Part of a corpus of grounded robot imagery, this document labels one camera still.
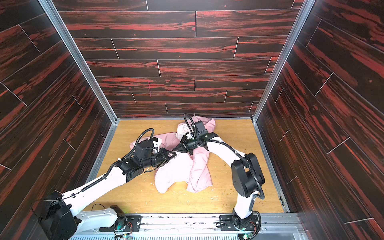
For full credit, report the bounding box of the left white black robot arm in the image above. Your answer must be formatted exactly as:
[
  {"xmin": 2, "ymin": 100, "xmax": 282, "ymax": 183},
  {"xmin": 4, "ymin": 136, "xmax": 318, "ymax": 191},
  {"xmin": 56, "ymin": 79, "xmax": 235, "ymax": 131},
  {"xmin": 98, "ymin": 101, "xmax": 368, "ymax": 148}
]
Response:
[{"xmin": 36, "ymin": 148, "xmax": 177, "ymax": 240}]

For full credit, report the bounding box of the pink zip jacket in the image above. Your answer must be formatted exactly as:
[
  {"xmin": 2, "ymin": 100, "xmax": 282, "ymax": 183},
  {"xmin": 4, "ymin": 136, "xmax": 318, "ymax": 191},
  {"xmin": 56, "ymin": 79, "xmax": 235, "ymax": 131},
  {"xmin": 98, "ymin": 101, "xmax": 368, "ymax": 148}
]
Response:
[{"xmin": 129, "ymin": 115, "xmax": 217, "ymax": 194}]

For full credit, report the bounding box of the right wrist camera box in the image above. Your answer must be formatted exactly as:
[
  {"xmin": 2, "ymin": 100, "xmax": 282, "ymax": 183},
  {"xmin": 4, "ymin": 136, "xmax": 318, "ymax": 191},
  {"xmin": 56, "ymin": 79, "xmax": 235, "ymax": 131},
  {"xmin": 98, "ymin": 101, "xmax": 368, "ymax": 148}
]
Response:
[{"xmin": 193, "ymin": 121, "xmax": 209, "ymax": 139}]

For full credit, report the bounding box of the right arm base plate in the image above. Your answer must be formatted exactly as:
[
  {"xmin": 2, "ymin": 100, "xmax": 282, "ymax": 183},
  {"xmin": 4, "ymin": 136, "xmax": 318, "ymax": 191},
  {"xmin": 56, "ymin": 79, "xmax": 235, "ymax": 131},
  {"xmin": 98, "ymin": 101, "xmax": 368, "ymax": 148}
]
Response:
[{"xmin": 216, "ymin": 213, "xmax": 261, "ymax": 231}]

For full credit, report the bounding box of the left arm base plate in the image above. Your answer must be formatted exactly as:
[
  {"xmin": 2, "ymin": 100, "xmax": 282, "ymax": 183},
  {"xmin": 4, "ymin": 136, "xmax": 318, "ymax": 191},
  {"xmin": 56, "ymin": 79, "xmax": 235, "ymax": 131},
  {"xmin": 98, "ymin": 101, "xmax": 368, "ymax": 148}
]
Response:
[{"xmin": 99, "ymin": 215, "xmax": 142, "ymax": 233}]

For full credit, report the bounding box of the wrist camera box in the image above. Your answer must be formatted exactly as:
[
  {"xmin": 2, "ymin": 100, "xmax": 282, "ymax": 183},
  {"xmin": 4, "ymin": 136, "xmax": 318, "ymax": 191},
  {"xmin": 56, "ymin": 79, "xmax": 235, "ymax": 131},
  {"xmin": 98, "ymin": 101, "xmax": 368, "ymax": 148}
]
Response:
[
  {"xmin": 134, "ymin": 139, "xmax": 154, "ymax": 160},
  {"xmin": 193, "ymin": 121, "xmax": 209, "ymax": 139}
]

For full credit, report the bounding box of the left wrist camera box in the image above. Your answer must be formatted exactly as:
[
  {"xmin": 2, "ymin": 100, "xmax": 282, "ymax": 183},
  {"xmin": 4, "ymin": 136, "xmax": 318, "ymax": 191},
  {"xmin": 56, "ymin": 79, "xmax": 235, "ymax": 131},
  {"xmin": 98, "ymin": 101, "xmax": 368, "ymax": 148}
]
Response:
[{"xmin": 134, "ymin": 139, "xmax": 154, "ymax": 160}]

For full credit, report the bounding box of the aluminium front rail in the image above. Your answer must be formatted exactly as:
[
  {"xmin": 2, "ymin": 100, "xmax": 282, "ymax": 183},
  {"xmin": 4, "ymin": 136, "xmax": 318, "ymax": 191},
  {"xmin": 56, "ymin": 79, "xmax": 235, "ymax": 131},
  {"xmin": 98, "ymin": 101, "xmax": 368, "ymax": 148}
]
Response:
[{"xmin": 71, "ymin": 214, "xmax": 310, "ymax": 240}]

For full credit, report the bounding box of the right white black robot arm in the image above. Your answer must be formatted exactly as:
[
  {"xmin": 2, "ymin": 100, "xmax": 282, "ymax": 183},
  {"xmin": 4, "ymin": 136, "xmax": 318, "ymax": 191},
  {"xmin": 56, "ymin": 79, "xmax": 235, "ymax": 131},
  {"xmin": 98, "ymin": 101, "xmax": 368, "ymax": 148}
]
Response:
[{"xmin": 173, "ymin": 133, "xmax": 265, "ymax": 229}]

